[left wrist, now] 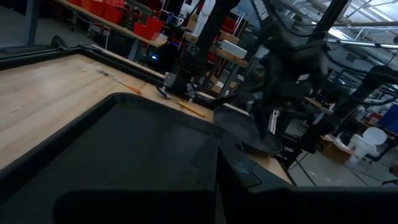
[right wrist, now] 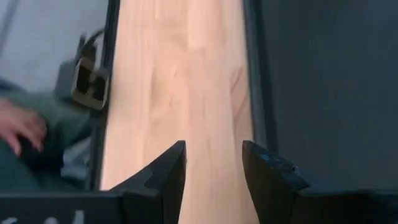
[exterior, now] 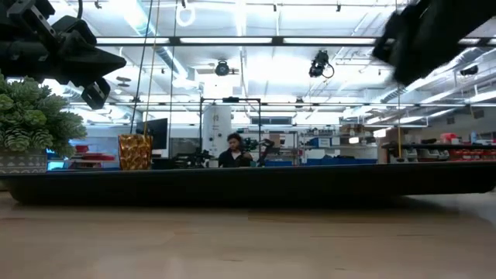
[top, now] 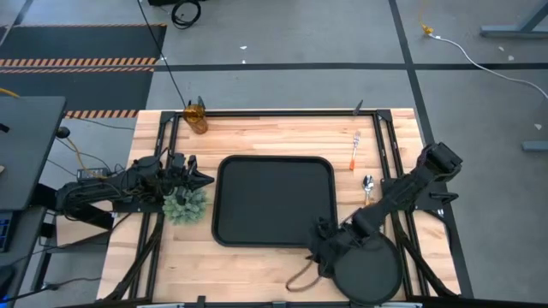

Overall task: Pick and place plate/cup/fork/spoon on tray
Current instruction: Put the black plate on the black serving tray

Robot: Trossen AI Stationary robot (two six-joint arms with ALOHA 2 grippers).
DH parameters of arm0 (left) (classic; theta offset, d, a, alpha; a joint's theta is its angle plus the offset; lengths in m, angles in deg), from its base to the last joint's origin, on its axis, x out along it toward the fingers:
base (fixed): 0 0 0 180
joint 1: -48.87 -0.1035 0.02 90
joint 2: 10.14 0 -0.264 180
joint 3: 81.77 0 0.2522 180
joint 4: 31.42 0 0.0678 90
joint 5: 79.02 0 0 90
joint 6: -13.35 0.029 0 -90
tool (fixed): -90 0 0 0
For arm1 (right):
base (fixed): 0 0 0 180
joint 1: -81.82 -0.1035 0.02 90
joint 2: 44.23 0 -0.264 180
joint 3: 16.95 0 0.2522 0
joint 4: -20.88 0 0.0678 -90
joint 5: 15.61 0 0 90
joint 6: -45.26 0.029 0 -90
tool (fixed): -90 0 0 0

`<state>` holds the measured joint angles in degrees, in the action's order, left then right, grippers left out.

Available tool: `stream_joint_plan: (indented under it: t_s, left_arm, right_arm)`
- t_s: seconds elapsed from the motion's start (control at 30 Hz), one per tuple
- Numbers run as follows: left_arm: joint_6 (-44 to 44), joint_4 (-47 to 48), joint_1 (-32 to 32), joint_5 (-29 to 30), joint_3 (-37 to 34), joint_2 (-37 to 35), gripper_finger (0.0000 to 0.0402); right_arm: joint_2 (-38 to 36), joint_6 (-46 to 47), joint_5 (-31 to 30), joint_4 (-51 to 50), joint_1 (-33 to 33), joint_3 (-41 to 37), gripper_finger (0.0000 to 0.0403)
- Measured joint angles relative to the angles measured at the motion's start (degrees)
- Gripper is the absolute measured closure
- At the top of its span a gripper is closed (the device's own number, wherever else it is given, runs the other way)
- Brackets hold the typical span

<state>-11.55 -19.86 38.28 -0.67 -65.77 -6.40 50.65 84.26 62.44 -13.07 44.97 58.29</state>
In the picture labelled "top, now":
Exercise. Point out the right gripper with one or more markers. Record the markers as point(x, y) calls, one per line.
point(331, 239)

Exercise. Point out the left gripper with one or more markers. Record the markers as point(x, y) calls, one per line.
point(184, 177)

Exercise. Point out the black round plate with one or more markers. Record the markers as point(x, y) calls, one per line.
point(370, 274)

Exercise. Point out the amber glass cup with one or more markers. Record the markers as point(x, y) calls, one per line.
point(196, 119)

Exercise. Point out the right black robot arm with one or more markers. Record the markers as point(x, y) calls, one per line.
point(406, 188)

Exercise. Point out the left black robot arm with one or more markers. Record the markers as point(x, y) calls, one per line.
point(107, 188)

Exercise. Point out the black rectangular tray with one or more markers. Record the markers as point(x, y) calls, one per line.
point(274, 201)

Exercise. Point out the green artificial plant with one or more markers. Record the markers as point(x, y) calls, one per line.
point(184, 211)

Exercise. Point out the black table clamp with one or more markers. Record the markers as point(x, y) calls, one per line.
point(358, 108)
point(200, 301)
point(201, 102)

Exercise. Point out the black power adapter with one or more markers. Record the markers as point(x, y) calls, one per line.
point(91, 173)

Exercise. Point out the black round knob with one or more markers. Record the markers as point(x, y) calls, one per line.
point(63, 132)

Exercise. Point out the black hazard-striped floor mat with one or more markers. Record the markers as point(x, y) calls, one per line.
point(85, 43)
point(77, 90)

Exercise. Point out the dark grey desk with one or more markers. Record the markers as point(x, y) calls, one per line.
point(30, 149)

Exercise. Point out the dark keyboard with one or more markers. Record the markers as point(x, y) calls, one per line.
point(5, 231)

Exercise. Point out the grey metal foot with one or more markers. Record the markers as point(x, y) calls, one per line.
point(535, 146)

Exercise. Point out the grey metal table leg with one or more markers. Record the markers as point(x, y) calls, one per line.
point(514, 30)

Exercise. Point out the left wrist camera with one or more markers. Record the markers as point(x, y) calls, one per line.
point(178, 161)

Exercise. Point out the black metal table frame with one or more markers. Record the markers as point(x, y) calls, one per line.
point(278, 113)

